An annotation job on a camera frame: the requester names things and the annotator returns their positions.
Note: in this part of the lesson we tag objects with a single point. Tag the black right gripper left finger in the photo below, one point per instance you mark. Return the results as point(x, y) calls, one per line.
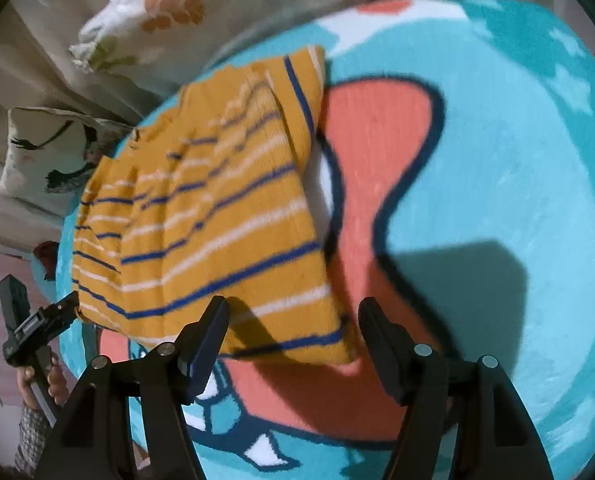
point(91, 439)

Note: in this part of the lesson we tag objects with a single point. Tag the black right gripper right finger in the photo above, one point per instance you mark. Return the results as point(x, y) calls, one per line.
point(496, 438)

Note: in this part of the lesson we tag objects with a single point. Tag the yellow striped knit sweater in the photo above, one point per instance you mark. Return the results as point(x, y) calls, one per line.
point(209, 201)

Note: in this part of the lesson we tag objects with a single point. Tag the checkered left sleeve forearm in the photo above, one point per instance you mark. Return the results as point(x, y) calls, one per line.
point(34, 431)

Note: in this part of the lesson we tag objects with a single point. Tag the person's left hand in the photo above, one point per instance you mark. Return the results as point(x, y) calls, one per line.
point(57, 384)

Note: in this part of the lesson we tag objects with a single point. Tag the dark red plush toy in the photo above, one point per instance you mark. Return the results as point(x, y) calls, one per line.
point(47, 255)

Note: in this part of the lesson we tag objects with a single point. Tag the white eyelash print pillow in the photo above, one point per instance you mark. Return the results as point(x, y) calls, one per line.
point(52, 154)

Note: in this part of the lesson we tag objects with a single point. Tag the turquoise cartoon plush blanket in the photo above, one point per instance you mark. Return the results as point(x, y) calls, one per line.
point(452, 179)

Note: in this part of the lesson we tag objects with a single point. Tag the white leaf print pillow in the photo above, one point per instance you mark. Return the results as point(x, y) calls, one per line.
point(158, 44)

